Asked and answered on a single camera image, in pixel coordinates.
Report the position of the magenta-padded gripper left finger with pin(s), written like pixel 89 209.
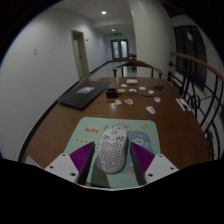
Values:
pixel 61 165

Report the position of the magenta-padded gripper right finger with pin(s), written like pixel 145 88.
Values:
pixel 161 165

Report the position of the white perforated computer mouse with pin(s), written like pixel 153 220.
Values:
pixel 112 150

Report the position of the green printed mouse pad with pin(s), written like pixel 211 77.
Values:
pixel 140 128

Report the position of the red and white sticker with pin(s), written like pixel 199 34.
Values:
pixel 157 99

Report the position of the black closed laptop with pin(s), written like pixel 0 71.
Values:
pixel 85 95

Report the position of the small black box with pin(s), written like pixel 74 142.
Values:
pixel 111 93

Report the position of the small white flat box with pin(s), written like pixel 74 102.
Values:
pixel 132 81

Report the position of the wooden armchair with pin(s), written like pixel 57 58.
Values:
pixel 136 63

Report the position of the black railing with wooden handrail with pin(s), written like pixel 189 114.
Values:
pixel 193 60

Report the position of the open side door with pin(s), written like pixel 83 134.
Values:
pixel 80 55

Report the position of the dark framed window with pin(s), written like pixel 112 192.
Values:
pixel 188 53

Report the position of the glazed double door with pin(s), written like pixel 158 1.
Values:
pixel 120 50

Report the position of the green exit sign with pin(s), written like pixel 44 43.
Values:
pixel 118 34

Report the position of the white wall plate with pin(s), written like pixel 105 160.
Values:
pixel 35 51

